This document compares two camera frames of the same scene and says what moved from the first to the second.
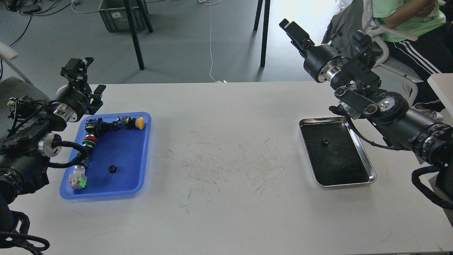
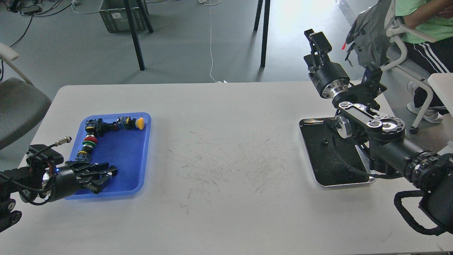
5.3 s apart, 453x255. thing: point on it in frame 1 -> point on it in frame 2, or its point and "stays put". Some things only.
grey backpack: x=343 y=27 -> x=368 y=36
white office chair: x=394 y=75 -> x=395 y=28
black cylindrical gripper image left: x=70 y=103 -> x=66 y=183
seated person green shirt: x=432 y=53 stays put
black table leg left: x=141 y=5 stays put
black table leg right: x=265 y=28 stays put
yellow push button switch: x=127 y=123 stays put
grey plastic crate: x=113 y=13 stays put
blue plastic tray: x=116 y=167 stays put
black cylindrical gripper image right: x=322 y=61 -> x=331 y=78
